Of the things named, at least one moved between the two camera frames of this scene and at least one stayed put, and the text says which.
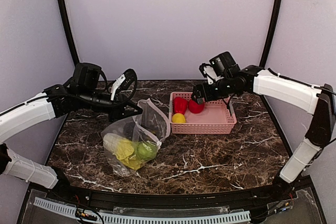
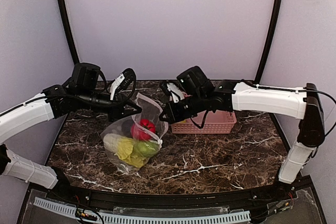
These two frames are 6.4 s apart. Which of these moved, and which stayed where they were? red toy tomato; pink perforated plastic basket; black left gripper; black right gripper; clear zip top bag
Moved: red toy tomato; black right gripper
Stayed: pink perforated plastic basket; clear zip top bag; black left gripper
